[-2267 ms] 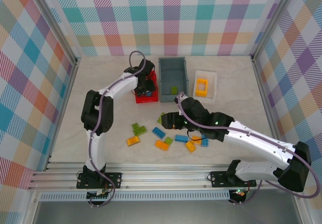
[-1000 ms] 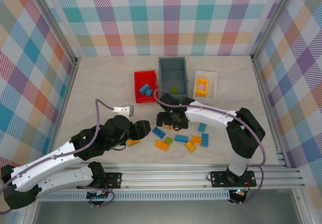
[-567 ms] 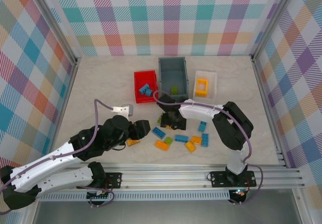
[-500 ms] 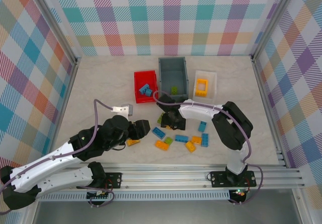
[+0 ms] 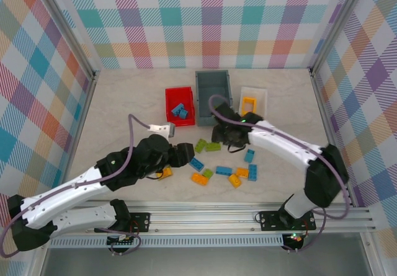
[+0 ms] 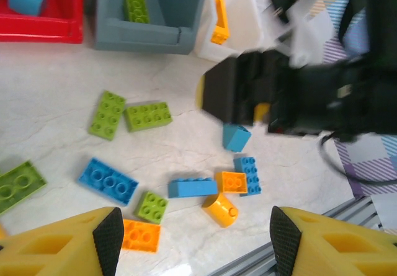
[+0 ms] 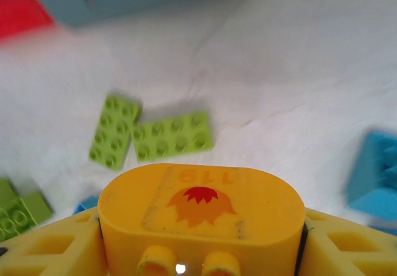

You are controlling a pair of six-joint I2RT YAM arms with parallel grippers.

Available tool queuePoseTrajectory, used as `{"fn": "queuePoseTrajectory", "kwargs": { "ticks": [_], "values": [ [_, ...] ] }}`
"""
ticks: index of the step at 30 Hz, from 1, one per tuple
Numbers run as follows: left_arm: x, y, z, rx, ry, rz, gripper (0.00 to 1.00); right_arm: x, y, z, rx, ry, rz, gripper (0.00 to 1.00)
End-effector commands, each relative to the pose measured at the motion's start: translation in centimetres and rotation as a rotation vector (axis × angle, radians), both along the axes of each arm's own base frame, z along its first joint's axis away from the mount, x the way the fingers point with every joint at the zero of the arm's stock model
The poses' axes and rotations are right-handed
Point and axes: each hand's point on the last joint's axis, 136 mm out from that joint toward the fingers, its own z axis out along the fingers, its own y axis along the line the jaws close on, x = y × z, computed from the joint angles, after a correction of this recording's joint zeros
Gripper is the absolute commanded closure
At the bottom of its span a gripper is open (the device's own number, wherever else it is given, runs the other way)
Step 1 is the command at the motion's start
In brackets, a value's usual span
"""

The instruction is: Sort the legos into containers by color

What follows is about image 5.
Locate red plastic bin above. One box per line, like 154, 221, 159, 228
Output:
164, 86, 197, 128

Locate aluminium upright post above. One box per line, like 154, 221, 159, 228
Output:
309, 0, 373, 76
37, 0, 100, 81

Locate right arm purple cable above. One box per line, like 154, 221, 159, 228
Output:
208, 94, 353, 255

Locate white slotted cable duct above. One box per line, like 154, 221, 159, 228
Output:
48, 237, 285, 249

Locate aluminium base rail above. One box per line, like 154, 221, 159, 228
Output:
33, 200, 377, 236

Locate white plastic bin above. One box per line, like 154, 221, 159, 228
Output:
238, 85, 269, 122

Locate gray plastic bin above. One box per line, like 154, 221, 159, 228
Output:
194, 69, 234, 128

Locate long blue lego brick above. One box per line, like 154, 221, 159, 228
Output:
169, 102, 186, 117

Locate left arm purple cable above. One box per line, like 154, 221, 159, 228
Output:
0, 114, 153, 260

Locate small circuit board with lights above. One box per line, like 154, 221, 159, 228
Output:
283, 232, 304, 244

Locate aluminium side rail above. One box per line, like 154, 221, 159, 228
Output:
310, 68, 357, 208
54, 71, 100, 211

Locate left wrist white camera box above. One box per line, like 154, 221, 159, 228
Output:
147, 123, 176, 138

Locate yellow lego window frame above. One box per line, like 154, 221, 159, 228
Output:
241, 96, 259, 115

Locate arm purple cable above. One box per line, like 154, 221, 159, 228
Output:
208, 94, 353, 255
0, 114, 153, 260

